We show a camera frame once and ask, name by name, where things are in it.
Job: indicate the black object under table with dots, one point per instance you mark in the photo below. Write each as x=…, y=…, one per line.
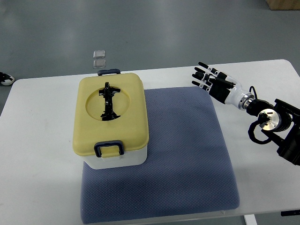
x=290, y=213

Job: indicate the yellow box lid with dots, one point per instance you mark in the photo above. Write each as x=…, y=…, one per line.
x=110, y=116

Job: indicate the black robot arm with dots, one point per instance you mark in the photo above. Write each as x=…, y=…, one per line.
x=279, y=123

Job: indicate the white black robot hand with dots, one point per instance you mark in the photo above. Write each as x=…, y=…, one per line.
x=221, y=86

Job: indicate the cardboard box corner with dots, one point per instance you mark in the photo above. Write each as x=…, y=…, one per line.
x=283, y=4

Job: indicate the white table leg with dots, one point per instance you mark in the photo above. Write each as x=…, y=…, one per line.
x=250, y=219

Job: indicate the white storage box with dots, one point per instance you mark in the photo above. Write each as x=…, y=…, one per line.
x=130, y=158

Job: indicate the black white shoe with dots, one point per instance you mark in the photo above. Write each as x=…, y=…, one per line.
x=6, y=79

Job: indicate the blue grey cushion mat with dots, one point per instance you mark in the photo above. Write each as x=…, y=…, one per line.
x=188, y=169

